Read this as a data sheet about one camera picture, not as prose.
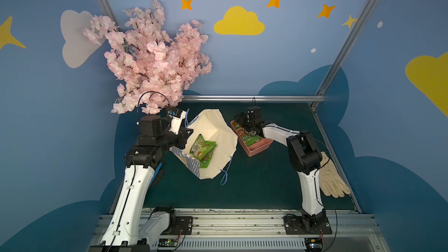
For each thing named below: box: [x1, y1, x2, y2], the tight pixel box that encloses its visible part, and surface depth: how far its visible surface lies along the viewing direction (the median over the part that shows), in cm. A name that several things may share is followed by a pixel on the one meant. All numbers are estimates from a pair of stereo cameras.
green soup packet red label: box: [231, 121, 263, 147], surface depth 103 cm
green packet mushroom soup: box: [199, 144, 218, 169], surface depth 86 cm
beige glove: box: [318, 151, 352, 199], surface depth 88 cm
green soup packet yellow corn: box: [189, 133, 216, 160], surface depth 93 cm
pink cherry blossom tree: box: [82, 0, 212, 114], surface depth 67 cm
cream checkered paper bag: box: [169, 109, 239, 180], surface depth 84 cm
